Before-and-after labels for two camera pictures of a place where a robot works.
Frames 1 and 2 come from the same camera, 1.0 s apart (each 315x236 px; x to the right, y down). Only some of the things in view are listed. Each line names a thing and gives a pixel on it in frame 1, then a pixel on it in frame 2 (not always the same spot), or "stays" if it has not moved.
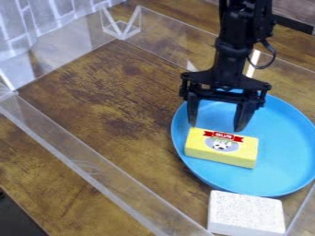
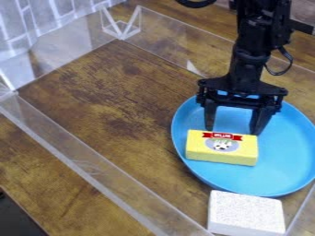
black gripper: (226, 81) to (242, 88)
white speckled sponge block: (239, 215) stays
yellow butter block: (223, 147) stays
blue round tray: (285, 129) stays
